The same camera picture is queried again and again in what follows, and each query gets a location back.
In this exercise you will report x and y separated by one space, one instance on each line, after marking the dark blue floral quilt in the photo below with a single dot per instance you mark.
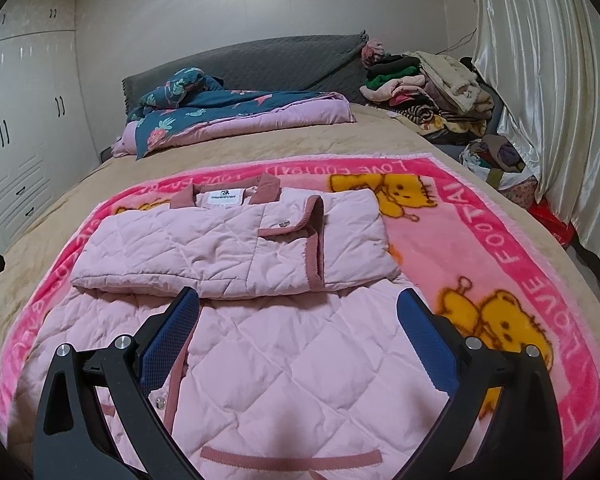
220 110

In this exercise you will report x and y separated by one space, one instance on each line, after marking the pink printed blanket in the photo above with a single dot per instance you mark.
480 260

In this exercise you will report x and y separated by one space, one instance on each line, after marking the pink plush item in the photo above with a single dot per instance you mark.
372 52

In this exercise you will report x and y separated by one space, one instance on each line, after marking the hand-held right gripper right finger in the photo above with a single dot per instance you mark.
427 340

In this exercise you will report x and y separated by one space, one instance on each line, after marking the white wardrobe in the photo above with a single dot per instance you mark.
25 135

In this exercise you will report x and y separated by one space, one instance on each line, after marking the white satin curtain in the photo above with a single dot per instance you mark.
555 85

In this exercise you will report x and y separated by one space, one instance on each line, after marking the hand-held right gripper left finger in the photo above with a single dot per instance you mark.
172 340

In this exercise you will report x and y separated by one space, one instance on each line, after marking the grey quilted headboard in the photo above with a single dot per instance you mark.
280 65

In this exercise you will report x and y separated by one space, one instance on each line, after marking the pink quilted jacket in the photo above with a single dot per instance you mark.
280 360

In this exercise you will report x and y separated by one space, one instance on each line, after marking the basket of mixed clothes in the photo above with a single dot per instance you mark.
495 160

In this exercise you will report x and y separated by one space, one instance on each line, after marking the pile of folded clothes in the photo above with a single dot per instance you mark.
430 95

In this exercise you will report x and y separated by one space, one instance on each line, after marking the red plastic bag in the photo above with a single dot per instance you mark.
552 220

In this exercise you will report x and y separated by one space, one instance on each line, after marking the beige bed cover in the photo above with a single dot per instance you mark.
280 135

